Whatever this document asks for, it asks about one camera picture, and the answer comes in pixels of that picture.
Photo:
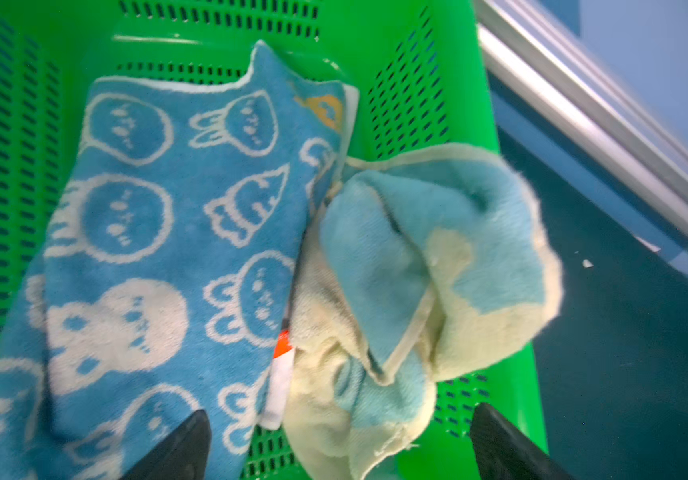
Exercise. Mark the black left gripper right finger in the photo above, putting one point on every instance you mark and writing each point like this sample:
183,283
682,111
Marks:
503,452

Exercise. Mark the green plastic basket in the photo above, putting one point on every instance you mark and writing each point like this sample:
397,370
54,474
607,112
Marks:
415,63

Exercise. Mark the teal yellow patterned towel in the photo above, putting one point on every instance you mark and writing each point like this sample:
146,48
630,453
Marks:
418,270

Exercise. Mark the blue bunny print towel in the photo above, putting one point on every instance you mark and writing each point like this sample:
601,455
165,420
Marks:
164,280

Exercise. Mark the horizontal aluminium frame bar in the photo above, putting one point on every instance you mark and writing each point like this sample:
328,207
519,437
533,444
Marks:
533,54

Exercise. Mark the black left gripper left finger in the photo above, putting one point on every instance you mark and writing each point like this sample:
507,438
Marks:
182,455

